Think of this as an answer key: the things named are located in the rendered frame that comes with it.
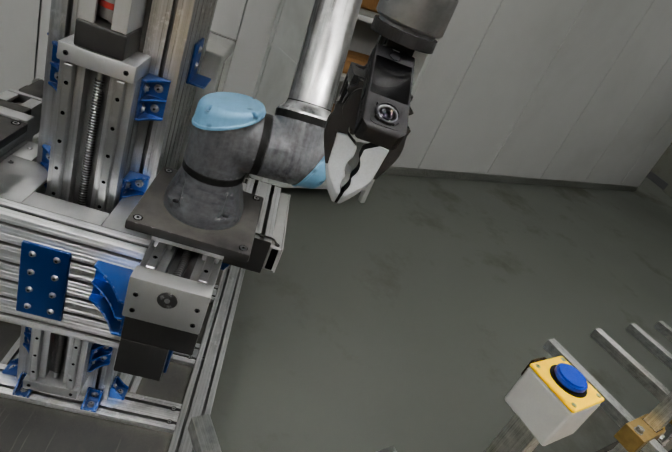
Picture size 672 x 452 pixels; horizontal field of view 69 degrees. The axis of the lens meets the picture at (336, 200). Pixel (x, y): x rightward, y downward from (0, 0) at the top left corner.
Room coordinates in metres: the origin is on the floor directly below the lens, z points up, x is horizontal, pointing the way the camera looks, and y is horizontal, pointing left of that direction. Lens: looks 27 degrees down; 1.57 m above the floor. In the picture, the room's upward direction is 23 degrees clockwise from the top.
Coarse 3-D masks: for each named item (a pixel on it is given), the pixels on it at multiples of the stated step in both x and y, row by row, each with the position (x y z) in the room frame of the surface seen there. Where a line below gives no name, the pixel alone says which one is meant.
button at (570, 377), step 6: (558, 366) 0.51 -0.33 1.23; (564, 366) 0.51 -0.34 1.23; (570, 366) 0.51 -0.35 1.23; (558, 372) 0.49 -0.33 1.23; (564, 372) 0.50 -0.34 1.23; (570, 372) 0.50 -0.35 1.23; (576, 372) 0.51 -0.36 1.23; (558, 378) 0.49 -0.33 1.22; (564, 378) 0.49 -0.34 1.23; (570, 378) 0.49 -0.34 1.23; (576, 378) 0.49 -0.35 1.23; (582, 378) 0.50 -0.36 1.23; (564, 384) 0.48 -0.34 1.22; (570, 384) 0.48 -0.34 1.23; (576, 384) 0.48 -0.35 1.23; (582, 384) 0.49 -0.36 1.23; (576, 390) 0.48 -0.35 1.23; (582, 390) 0.48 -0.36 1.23
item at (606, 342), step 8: (600, 328) 1.33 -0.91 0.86; (592, 336) 1.31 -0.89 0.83; (600, 336) 1.30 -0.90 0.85; (608, 336) 1.31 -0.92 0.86; (600, 344) 1.29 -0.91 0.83; (608, 344) 1.28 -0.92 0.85; (616, 344) 1.28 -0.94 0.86; (608, 352) 1.27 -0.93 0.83; (616, 352) 1.25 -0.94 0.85; (624, 352) 1.25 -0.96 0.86; (616, 360) 1.24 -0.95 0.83; (624, 360) 1.23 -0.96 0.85; (632, 360) 1.23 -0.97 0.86; (632, 368) 1.21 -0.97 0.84; (640, 368) 1.21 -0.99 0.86; (640, 376) 1.19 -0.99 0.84; (648, 376) 1.18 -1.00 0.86; (648, 384) 1.17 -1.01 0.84; (656, 384) 1.16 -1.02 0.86; (656, 392) 1.15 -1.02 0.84; (664, 392) 1.14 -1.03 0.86
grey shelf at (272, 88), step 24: (288, 0) 2.97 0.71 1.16; (312, 0) 2.77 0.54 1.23; (288, 24) 2.91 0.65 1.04; (360, 24) 3.42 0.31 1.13; (288, 48) 2.84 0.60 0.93; (360, 48) 3.47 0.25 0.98; (264, 72) 2.99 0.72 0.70; (288, 72) 2.78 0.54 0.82; (264, 96) 2.92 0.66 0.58; (336, 96) 3.44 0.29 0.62; (360, 144) 3.50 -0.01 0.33
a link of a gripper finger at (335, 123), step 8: (336, 104) 0.51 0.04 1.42; (336, 112) 0.51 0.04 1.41; (328, 120) 0.51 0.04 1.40; (336, 120) 0.51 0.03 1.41; (328, 128) 0.51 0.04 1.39; (336, 128) 0.51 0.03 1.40; (344, 128) 0.52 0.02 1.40; (328, 136) 0.51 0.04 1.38; (328, 144) 0.51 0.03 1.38; (328, 152) 0.51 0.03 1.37; (328, 160) 0.51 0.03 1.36
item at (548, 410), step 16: (528, 368) 0.50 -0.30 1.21; (544, 368) 0.50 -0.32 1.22; (528, 384) 0.49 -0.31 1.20; (544, 384) 0.48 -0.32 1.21; (560, 384) 0.48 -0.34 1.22; (512, 400) 0.49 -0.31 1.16; (528, 400) 0.48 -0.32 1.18; (544, 400) 0.47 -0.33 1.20; (560, 400) 0.46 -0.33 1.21; (576, 400) 0.47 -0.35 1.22; (592, 400) 0.48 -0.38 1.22; (528, 416) 0.47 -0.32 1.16; (544, 416) 0.46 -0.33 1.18; (560, 416) 0.45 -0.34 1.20; (576, 416) 0.46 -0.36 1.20; (544, 432) 0.46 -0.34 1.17; (560, 432) 0.46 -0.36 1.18
